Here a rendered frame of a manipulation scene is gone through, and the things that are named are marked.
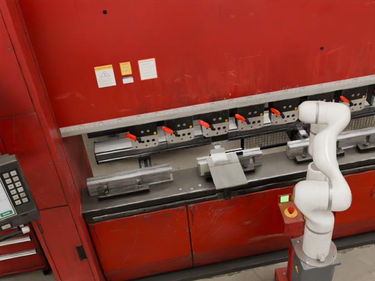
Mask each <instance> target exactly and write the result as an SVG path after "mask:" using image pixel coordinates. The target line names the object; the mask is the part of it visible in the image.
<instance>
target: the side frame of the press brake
mask: <svg viewBox="0 0 375 281"><path fill-rule="evenodd" d="M0 153H1V155H4V154H9V155H13V154H15V155H16V156H17V159H18V161H19V163H20V166H21V168H22V170H23V173H24V175H25V177H26V180H27V183H28V185H29V187H30V190H31V192H32V195H33V197H34V199H35V202H36V205H37V207H38V209H39V212H40V215H41V218H39V219H37V220H33V221H31V223H32V226H33V228H34V230H35V232H36V235H37V237H38V239H39V241H40V244H41V246H42V248H43V250H44V253H45V255H46V257H47V259H48V262H49V264H50V266H51V269H52V271H53V273H54V276H55V278H56V280H57V281H106V279H105V276H104V274H103V272H102V270H101V267H100V264H99V261H98V258H97V255H96V252H95V249H94V245H93V242H92V239H91V237H90V233H89V230H88V227H87V225H86V222H85V218H83V214H82V188H83V187H87V180H86V179H87V178H90V177H94V176H93V173H92V169H91V166H90V162H89V158H88V155H87V152H86V149H85V145H84V141H83V137H82V135H81V134H79V135H72V136H69V137H62V136H61V133H60V129H59V126H58V124H57V121H56V117H55V114H54V111H53V108H52V105H51V101H50V98H49V95H48V93H47V90H46V86H45V83H44V80H43V77H42V74H41V70H40V67H39V64H38V62H37V58H36V55H35V52H34V49H33V46H32V42H31V39H30V36H29V34H28V30H27V27H26V24H25V20H24V18H23V15H22V11H21V8H20V5H19V2H18V0H0Z"/></svg>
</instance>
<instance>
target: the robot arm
mask: <svg viewBox="0 0 375 281"><path fill-rule="evenodd" d="M297 116H298V118H299V120H300V121H302V122H304V123H309V124H311V126H310V139H309V153H310V155H311V156H312V158H313V162H311V163H310V164H309V165H308V169H307V175H306V181H300V182H298V183H297V184H296V186H295V187H294V190H293V199H294V203H295V205H296V206H297V208H298V209H299V210H300V211H301V212H302V213H303V214H304V215H305V216H306V221H305V230H304V235H303V236H301V237H299V238H298V239H297V241H296V243H295V253H296V255H297V257H298V258H299V259H300V260H301V261H302V262H303V263H305V264H306V265H309V266H311V267H316V268H321V267H326V266H328V265H330V264H331V263H333V261H334V260H335V258H336V255H337V250H336V246H335V244H334V243H333V242H332V241H331V237H332V233H333V227H334V214H333V213H332V212H331V211H344V210H346V209H348V208H349V207H350V205H351V203H352V193H351V191H350V188H349V186H348V184H347V182H346V180H345V179H344V177H343V175H342V174H341V172H340V170H339V165H338V162H337V160H336V138H337V136H338V135H339V134H340V132H341V131H342V130H343V129H344V128H345V127H346V126H347V125H348V124H349V122H350V117H351V114H350V110H349V108H348V107H347V106H346V105H345V104H342V103H330V102H324V101H305V102H303V103H301V104H300V105H299V107H298V109H297Z"/></svg>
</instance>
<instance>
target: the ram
mask: <svg viewBox="0 0 375 281"><path fill-rule="evenodd" d="M18 2H19V5H20V8H21V11H22V15H23V18H24V20H25V24H26V27H27V30H28V34H29V36H30V39H31V42H32V46H33V49H34V52H35V55H36V58H37V62H38V64H39V67H40V70H41V74H42V77H43V80H44V83H45V86H46V90H47V93H48V95H49V98H50V101H51V105H52V108H53V111H54V114H55V117H56V121H57V124H58V126H59V128H65V127H71V126H75V125H82V124H88V123H94V122H101V121H105V120H111V119H117V118H124V117H130V116H134V115H140V114H147V113H153V112H160V111H164V110H170V109H176V108H183V107H187V106H193V105H199V104H206V103H212V102H216V101H222V100H229V99H235V98H242V97H246V96H252V95H258V94H265V93H271V92H275V91H281V90H288V89H294V88H301V87H304V86H311V85H317V84H324V83H330V82H334V81H341V80H347V79H353V78H358V77H364V76H370V75H375V0H18ZM151 58H155V61H156V69H157V77H158V78H154V79H147V80H141V77H140V71H139V67H138V60H144V59H151ZM123 62H130V64H131V70H132V74H128V75H122V73H121V67H120V64H119V63H123ZM106 65H112V68H113V73H114V78H115V81H116V85H112V86H106V87H102V88H99V86H98V81H97V77H96V74H95V69H94V68H95V67H99V66H106ZM129 76H133V82H132V83H125V84H124V83H123V77H129ZM371 84H375V80H369V81H362V82H359V83H352V84H346V85H339V86H334V87H329V88H323V89H317V90H310V91H304V92H300V93H294V94H287V95H281V96H274V97H271V98H264V99H258V100H252V101H245V102H241V103H235V104H229V105H222V106H216V107H212V108H206V109H199V110H193V111H189V112H183V113H176V114H170V115H164V116H160V117H153V118H147V119H141V120H134V121H130V122H124V123H118V124H111V125H105V126H101V127H95V128H88V129H82V130H76V131H72V132H65V133H61V136H62V137H69V136H72V135H79V134H85V133H91V132H98V131H102V130H108V129H114V128H121V127H127V126H131V125H137V124H143V123H150V122H156V121H161V120H166V119H173V118H179V117H185V116H190V115H196V114H202V113H208V112H214V111H218V110H225V109H231V108H237V107H242V106H248V105H254V104H260V103H267V102H271V101H277V100H284V99H289V98H296V97H300V96H306V95H313V94H319V93H325V92H329V91H336V90H341V89H348V88H354V87H358V86H365V85H371Z"/></svg>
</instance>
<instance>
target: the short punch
mask: <svg viewBox="0 0 375 281"><path fill-rule="evenodd" d="M210 139H211V144H218V143H224V142H228V133H227V134H222V135H216V136H212V137H210Z"/></svg>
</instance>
